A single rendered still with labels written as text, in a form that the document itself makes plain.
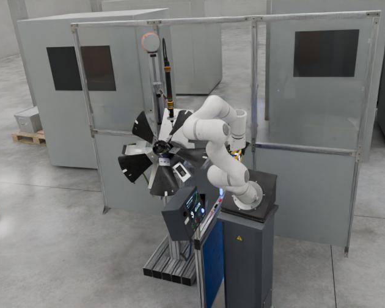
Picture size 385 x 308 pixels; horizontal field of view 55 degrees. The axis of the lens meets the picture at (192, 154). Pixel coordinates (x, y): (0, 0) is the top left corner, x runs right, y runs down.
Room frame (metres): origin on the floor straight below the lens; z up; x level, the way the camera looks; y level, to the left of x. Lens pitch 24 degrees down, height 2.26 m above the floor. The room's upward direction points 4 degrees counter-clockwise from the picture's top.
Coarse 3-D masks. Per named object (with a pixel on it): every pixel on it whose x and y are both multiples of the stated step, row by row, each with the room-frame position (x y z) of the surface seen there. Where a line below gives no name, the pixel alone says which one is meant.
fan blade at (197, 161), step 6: (180, 150) 2.49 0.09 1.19; (186, 150) 2.49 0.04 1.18; (192, 150) 2.48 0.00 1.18; (198, 150) 2.48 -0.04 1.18; (204, 150) 2.47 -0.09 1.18; (180, 156) 2.41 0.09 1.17; (186, 156) 2.41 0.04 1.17; (192, 156) 2.41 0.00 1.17; (198, 156) 2.41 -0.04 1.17; (192, 162) 2.36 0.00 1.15; (198, 162) 2.36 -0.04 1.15; (204, 162) 2.35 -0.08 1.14; (198, 168) 2.31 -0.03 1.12
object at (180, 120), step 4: (180, 112) 2.74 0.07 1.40; (184, 112) 2.69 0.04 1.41; (188, 112) 2.65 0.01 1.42; (180, 116) 2.70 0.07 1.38; (184, 116) 2.65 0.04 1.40; (188, 116) 2.61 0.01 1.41; (176, 120) 2.71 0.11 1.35; (180, 120) 2.63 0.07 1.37; (184, 120) 2.60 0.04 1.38; (176, 124) 2.65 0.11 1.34; (180, 124) 2.59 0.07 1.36; (176, 128) 2.58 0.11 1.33; (172, 132) 2.58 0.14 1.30
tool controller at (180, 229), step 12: (180, 192) 1.78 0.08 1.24; (192, 192) 1.76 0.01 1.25; (168, 204) 1.68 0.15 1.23; (180, 204) 1.64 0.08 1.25; (192, 204) 1.71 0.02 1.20; (168, 216) 1.61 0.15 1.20; (180, 216) 1.58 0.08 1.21; (204, 216) 1.78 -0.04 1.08; (168, 228) 1.61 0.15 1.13; (180, 228) 1.59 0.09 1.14; (192, 228) 1.63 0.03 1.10; (180, 240) 1.59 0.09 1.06
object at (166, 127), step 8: (168, 112) 2.97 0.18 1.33; (176, 112) 2.94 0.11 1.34; (192, 112) 2.89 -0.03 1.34; (168, 120) 2.92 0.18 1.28; (168, 128) 2.87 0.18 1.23; (160, 136) 2.85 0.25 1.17; (176, 136) 2.80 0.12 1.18; (184, 136) 2.78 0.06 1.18; (184, 144) 2.74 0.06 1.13; (152, 168) 2.69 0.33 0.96; (152, 176) 2.65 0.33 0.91; (176, 176) 2.58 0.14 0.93
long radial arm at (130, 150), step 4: (128, 148) 2.75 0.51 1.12; (132, 148) 2.74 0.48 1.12; (136, 148) 2.73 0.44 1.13; (140, 148) 2.72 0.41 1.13; (144, 148) 2.71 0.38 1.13; (148, 148) 2.69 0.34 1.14; (128, 152) 2.73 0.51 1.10; (132, 152) 2.72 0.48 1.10; (136, 152) 2.71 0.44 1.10; (140, 152) 2.70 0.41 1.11; (144, 152) 2.69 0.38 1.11
